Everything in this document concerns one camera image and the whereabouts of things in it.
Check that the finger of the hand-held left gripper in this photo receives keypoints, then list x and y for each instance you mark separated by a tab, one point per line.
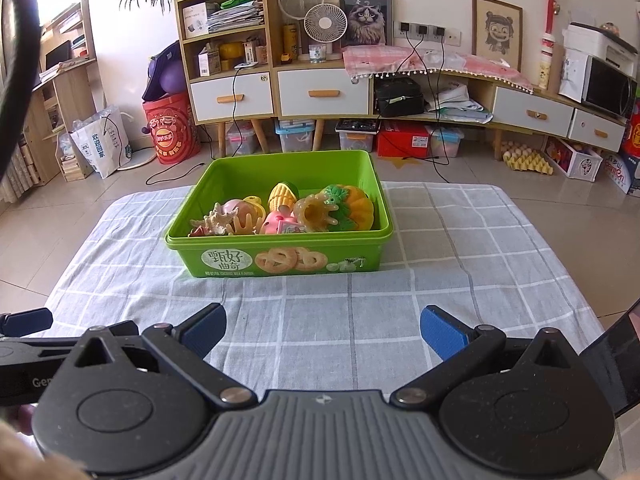
27	322
40	346

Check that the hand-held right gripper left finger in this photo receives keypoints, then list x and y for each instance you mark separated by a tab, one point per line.
202	330

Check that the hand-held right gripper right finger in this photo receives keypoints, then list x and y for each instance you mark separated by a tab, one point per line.
442	332

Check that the green plastic box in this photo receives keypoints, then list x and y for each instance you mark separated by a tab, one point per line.
225	265

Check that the red toy crab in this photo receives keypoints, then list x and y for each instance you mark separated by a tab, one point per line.
199	232

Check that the beige starfish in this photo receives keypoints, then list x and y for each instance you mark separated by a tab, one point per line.
220	220

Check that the tan rubber hand toy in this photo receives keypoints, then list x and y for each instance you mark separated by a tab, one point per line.
242	225

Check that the pink clear capsule ball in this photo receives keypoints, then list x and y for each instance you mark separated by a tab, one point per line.
232	208

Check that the pink toy pig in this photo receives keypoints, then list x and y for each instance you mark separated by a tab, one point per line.
272	223

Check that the orange toy pumpkin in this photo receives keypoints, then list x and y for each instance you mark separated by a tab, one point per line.
357	207

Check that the yellow toy corn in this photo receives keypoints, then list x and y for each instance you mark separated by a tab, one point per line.
280	197

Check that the person's left hand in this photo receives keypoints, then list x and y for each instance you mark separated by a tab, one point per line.
20	419

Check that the tan fuzzy cloth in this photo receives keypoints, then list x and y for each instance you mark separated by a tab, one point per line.
35	455

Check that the grey checked tablecloth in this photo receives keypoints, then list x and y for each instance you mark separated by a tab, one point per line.
310	320

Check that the dark flat panel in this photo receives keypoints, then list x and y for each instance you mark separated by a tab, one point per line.
607	360

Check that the white round floor stand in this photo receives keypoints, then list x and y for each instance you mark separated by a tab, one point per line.
137	161

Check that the small clear storage box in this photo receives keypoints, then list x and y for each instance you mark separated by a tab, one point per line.
445	142

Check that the white shopping bag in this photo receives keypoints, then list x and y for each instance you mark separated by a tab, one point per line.
100	145

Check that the yellow egg tray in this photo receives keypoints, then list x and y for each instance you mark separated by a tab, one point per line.
527	160

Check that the clear plastic storage box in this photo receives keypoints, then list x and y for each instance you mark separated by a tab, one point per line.
242	140

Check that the red flat box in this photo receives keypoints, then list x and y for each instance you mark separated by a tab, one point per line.
402	140

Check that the red printed bucket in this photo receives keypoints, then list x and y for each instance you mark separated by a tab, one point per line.
170	132

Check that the clear storage box dark lid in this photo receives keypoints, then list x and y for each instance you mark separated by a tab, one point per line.
357	137

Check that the clear storage box blue lid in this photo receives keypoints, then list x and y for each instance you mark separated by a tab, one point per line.
295	137

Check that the white red printed carton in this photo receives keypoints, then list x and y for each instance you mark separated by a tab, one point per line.
572	160

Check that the pile of paper documents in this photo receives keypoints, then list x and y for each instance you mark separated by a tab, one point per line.
457	105

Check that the wooden bookshelf desk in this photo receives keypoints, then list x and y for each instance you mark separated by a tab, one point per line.
65	90

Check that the black bag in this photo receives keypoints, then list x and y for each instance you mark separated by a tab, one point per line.
399	97

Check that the white blue printed carton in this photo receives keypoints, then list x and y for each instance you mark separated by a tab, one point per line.
622	175

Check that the purple plush toy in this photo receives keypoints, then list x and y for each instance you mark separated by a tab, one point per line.
172	77

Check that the long wooden sideboard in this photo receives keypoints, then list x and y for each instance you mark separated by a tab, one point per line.
480	77

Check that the small white carton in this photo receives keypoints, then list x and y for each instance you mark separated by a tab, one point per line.
207	62

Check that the red gold printed box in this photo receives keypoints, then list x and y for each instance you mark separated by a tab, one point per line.
632	130

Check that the yellow round container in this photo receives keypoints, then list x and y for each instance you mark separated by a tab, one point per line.
231	52

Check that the pink checked cloth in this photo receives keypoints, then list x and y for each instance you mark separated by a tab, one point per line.
380	57

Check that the white printed cylinder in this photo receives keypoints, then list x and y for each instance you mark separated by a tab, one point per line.
546	62

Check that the tall wooden shelf cabinet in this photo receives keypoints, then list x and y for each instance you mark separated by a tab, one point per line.
227	37

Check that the black microwave oven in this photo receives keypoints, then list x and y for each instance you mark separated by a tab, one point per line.
607	87

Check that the yellow bottle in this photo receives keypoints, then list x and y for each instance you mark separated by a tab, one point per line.
290	42

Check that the framed cartoon girl picture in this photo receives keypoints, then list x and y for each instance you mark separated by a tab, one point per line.
497	32

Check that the white product box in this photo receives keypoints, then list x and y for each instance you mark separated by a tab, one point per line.
195	20

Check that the stack of papers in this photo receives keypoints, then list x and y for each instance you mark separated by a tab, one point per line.
237	17

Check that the framed cat picture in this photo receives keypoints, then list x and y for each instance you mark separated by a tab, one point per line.
365	17

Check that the small white desk fan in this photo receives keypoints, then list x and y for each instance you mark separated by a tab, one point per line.
325	25

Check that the white printer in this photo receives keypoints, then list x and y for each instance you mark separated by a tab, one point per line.
595	40

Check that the wall power outlets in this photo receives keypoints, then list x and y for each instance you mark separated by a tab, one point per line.
425	32

